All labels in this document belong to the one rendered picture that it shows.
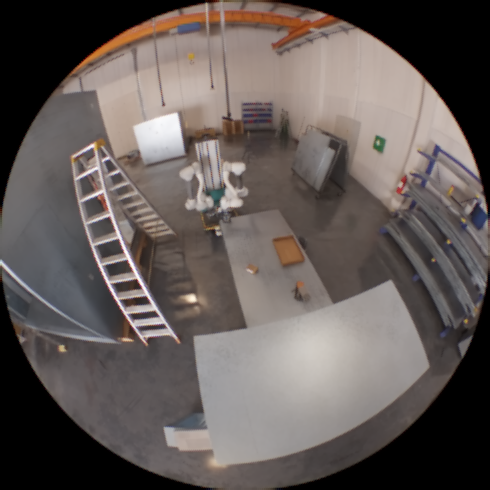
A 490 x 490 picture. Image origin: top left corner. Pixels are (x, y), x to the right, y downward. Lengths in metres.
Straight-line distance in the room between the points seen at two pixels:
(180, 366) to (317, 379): 1.99
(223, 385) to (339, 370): 0.51
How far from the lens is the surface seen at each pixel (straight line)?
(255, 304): 1.85
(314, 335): 0.86
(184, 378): 2.52
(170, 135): 8.29
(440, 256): 4.07
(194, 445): 1.76
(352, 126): 6.45
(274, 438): 0.87
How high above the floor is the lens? 2.36
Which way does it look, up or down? 48 degrees down
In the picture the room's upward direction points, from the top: 3 degrees counter-clockwise
